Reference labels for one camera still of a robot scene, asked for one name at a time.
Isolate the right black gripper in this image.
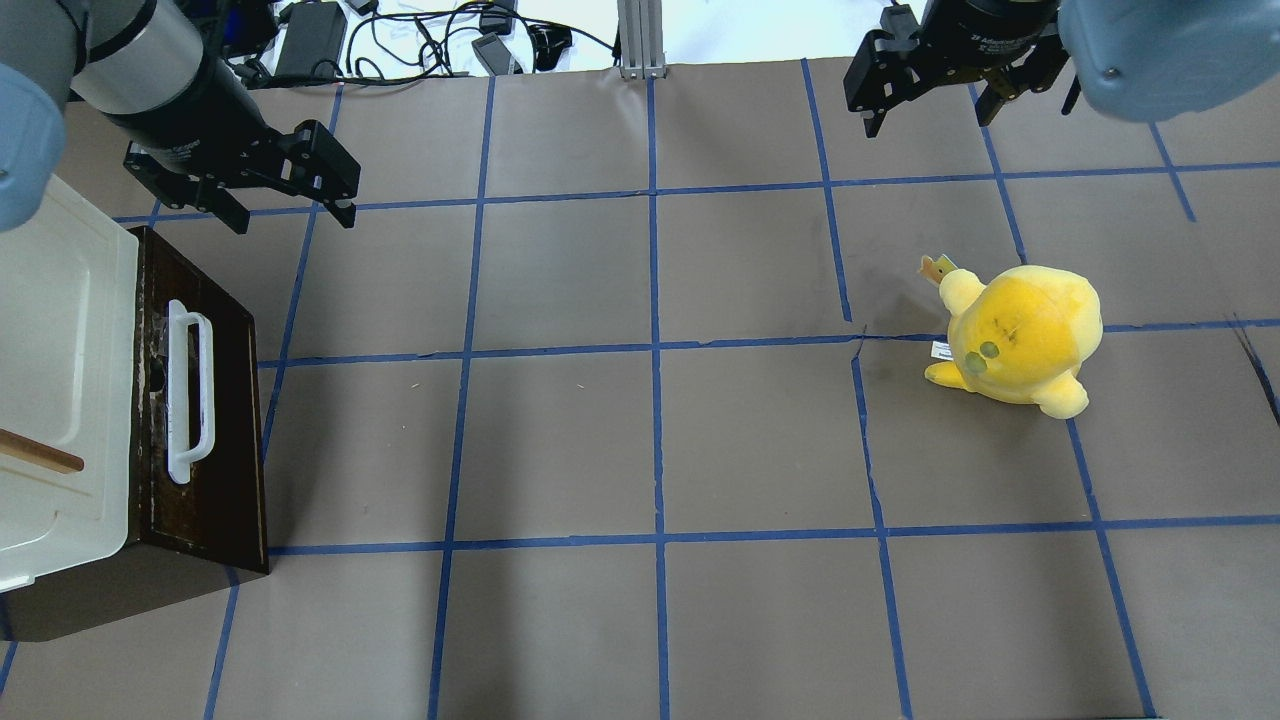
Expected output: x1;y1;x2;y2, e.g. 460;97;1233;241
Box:
844;1;1070;138

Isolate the yellow plush toy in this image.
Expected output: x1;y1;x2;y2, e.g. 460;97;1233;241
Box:
920;255;1105;420

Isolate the small grey device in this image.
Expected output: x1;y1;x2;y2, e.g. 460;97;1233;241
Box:
471;33;525;76

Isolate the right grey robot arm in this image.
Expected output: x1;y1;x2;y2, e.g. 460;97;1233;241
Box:
844;1;1279;138

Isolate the black power adapter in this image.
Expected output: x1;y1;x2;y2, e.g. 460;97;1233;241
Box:
273;1;347;85

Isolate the wooden drawer with white handle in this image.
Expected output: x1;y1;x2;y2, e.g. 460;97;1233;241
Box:
147;293;260;509

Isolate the aluminium frame post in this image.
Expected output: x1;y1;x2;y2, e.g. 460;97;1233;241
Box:
616;0;668;81

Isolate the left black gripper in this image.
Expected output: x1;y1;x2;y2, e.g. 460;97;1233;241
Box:
104;53;361;234

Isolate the black cables bundle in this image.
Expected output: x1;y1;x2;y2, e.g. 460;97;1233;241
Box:
225;0;620;88

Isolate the wooden stick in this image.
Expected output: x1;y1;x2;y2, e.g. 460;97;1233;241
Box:
0;428;84;475

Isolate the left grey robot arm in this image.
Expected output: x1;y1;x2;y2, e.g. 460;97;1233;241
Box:
1;1;361;234

